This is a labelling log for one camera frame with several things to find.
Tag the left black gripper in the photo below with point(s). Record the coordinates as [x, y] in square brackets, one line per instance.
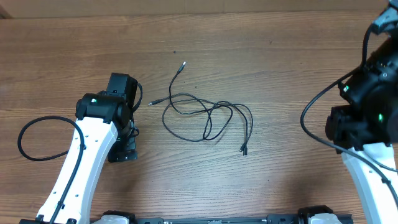
[129, 144]

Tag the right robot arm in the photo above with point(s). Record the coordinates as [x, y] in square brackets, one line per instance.
[367, 127]

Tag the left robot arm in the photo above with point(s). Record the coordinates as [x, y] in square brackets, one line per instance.
[104, 130]

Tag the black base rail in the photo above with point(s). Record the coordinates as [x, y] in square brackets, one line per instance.
[314, 214]

